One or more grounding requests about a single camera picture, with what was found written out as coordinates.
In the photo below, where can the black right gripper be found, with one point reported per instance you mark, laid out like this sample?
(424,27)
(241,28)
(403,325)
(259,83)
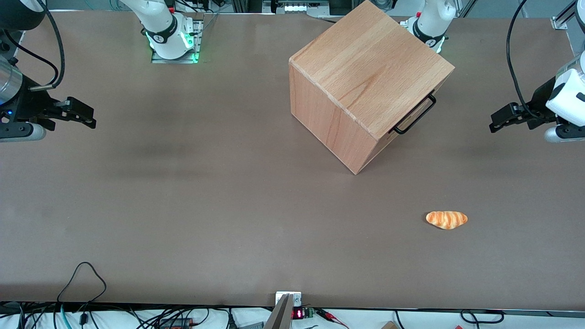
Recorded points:
(33,103)

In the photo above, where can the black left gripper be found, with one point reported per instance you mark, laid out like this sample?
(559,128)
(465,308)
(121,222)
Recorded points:
(540,101)

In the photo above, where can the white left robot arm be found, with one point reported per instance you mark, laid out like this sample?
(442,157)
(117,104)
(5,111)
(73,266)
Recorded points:
(569,98)

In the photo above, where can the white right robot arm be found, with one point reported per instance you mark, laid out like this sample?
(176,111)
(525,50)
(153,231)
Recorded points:
(167,32)

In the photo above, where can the light wooden drawer cabinet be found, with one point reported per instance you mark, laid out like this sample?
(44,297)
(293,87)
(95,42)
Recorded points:
(356,68)

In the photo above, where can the orange striped toy bread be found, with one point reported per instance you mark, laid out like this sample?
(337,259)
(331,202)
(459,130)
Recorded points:
(446,220)

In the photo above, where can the white lit device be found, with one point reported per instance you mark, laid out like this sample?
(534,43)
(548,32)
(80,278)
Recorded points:
(299,7)

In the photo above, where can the red digit display module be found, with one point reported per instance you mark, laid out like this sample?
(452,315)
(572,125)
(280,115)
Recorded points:
(299,314)

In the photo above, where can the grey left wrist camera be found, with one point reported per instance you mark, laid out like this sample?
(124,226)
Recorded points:
(564,133)

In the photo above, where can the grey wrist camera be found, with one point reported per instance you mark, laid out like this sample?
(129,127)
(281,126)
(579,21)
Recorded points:
(564,133)
(23,132)

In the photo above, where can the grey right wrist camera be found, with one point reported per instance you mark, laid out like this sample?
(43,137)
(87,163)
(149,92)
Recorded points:
(23,132)

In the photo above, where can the aluminium frame profile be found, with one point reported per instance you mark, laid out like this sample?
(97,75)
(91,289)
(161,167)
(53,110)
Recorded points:
(563,18)

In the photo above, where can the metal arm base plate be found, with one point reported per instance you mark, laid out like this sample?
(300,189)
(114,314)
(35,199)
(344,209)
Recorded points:
(197,32)

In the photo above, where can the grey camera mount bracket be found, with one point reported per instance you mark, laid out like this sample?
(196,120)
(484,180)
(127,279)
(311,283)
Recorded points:
(285,310)

